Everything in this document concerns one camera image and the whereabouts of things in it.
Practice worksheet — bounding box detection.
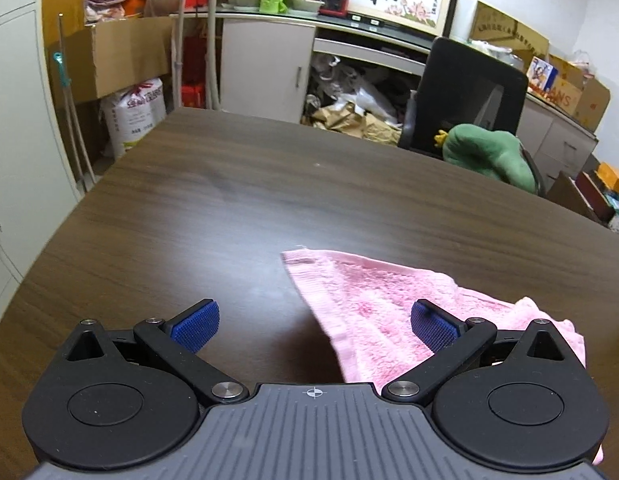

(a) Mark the pink terry towel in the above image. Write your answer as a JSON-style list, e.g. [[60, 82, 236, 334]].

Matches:
[[283, 249, 609, 473]]

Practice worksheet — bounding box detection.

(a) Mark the white rice sack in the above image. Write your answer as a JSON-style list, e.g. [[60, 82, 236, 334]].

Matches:
[[100, 78, 167, 159]]

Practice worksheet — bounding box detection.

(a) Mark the black office chair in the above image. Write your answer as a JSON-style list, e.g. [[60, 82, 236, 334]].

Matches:
[[398, 38, 545, 196]]

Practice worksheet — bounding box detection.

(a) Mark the cardboard box with KANS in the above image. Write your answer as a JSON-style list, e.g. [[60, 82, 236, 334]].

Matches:
[[527, 55, 611, 133]]

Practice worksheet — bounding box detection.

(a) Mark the white cabinet with door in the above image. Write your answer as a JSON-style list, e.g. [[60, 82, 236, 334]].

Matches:
[[219, 18, 316, 124]]

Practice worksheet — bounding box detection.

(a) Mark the large cardboard box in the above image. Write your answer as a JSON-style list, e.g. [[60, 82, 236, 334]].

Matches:
[[48, 16, 172, 104]]

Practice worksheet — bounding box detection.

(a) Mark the gold plaque board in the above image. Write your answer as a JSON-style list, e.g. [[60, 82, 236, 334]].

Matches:
[[469, 1, 550, 67]]

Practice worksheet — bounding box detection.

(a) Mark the green plant pot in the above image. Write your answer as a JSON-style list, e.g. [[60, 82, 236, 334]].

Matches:
[[259, 0, 288, 15]]

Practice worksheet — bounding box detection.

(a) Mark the red appliance base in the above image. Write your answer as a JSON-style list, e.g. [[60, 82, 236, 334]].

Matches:
[[317, 0, 349, 18]]

